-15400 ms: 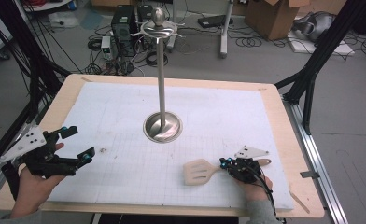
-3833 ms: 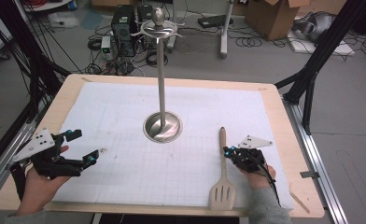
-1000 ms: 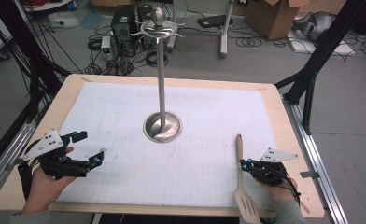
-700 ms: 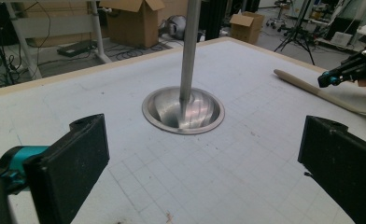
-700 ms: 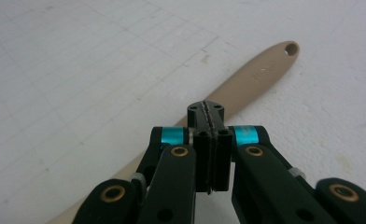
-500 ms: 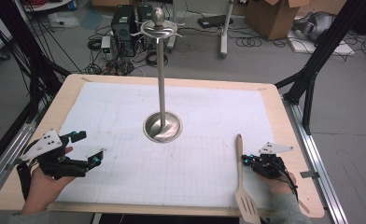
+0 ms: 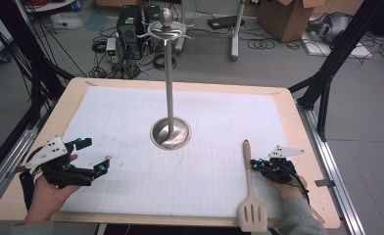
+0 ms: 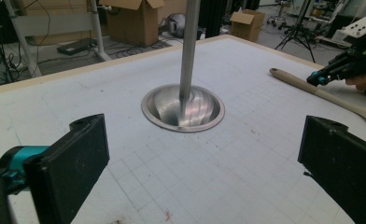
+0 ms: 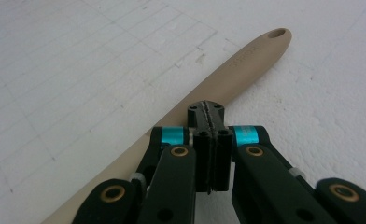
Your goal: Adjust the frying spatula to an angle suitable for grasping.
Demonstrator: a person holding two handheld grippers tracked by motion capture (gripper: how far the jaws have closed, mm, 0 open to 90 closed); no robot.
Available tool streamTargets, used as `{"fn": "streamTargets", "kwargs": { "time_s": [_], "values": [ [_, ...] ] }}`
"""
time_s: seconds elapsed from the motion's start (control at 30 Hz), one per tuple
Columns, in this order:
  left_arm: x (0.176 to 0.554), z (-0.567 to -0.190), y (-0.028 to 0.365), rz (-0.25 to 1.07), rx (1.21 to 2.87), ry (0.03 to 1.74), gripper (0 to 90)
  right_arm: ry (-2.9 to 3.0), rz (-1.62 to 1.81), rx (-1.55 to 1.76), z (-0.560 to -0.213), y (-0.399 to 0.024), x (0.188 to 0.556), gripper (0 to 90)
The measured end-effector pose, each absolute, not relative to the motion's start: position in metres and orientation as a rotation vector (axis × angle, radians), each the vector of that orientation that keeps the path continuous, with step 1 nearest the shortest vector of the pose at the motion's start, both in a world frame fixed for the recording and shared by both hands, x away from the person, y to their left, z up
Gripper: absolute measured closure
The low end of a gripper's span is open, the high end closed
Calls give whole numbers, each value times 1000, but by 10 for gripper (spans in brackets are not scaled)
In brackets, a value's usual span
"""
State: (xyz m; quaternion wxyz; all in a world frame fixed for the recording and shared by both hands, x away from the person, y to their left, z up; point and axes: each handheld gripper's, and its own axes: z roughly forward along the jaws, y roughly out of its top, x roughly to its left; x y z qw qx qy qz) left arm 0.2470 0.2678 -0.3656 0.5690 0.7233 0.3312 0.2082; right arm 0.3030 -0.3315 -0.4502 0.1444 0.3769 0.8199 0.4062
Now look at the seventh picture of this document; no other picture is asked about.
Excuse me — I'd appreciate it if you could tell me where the beige slotted spatula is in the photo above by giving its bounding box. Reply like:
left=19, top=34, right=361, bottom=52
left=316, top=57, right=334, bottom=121
left=237, top=139, right=268, bottom=233

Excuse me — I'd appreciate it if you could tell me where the large black computer tower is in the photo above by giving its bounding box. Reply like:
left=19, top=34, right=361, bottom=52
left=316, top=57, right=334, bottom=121
left=116, top=4, right=145, bottom=62

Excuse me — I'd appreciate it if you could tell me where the white flat board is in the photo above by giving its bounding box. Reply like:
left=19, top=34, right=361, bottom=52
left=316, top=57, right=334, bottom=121
left=301, top=30, right=373, bottom=60

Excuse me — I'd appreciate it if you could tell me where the small black computer tower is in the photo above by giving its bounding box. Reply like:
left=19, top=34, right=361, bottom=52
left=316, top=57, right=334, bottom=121
left=143, top=4, right=162, bottom=25

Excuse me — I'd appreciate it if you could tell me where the white grid mat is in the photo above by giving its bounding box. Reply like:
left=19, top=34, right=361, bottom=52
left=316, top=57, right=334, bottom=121
left=60, top=85, right=287, bottom=219

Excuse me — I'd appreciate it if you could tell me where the aluminium rail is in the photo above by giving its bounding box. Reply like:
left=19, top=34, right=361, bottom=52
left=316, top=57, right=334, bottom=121
left=296, top=104, right=365, bottom=235
left=0, top=107, right=49, bottom=214

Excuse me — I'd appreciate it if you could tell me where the black metal frame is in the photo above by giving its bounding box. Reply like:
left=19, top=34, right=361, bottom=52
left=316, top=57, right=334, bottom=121
left=287, top=0, right=384, bottom=143
left=0, top=0, right=75, bottom=131

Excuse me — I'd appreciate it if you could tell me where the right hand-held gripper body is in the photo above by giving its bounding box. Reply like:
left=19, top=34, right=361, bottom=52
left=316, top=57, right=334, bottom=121
left=261, top=145, right=306, bottom=184

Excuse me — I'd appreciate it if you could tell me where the clear plastic bag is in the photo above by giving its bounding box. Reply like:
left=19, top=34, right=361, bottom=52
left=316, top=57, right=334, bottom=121
left=51, top=12, right=83, bottom=30

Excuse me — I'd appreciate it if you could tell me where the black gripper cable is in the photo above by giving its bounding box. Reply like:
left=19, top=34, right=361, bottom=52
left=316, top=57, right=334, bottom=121
left=286, top=162, right=312, bottom=206

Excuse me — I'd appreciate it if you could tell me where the flat black device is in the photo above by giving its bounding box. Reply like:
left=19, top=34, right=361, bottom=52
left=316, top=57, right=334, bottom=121
left=207, top=15, right=246, bottom=30

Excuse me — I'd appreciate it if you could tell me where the person's left hand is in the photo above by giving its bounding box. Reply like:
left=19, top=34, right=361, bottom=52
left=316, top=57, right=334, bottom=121
left=24, top=154, right=80, bottom=226

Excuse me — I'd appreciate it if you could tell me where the person's right hand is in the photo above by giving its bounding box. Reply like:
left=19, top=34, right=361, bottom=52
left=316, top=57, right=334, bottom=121
left=271, top=176, right=309, bottom=201

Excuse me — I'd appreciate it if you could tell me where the small white power box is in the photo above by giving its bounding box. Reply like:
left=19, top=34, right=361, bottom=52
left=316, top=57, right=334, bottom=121
left=105, top=37, right=118, bottom=57

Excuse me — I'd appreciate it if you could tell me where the coiled black cable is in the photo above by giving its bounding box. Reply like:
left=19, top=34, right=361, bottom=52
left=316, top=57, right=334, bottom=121
left=152, top=53, right=178, bottom=71
left=247, top=38, right=276, bottom=51

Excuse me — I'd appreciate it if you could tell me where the grey bag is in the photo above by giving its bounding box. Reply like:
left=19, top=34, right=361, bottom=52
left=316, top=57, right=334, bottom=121
left=307, top=12, right=353, bottom=45

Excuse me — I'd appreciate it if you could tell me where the white round table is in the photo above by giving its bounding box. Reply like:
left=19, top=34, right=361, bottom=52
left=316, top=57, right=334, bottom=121
left=23, top=0, right=76, bottom=14

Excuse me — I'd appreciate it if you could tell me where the black wrist strap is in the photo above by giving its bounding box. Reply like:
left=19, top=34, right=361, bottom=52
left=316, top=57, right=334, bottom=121
left=19, top=169, right=35, bottom=212

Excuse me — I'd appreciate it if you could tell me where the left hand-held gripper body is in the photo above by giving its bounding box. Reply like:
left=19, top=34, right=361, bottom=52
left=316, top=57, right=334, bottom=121
left=24, top=135, right=96, bottom=190

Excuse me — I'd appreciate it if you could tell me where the white floor stand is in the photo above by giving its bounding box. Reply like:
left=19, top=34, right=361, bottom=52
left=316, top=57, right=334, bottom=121
left=230, top=0, right=247, bottom=63

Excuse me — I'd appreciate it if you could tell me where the cardboard box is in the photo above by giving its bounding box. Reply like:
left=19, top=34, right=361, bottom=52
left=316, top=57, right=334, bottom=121
left=257, top=0, right=326, bottom=43

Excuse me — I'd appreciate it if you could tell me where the steel utensil stand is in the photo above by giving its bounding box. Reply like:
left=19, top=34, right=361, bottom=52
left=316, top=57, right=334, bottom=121
left=136, top=7, right=194, bottom=151

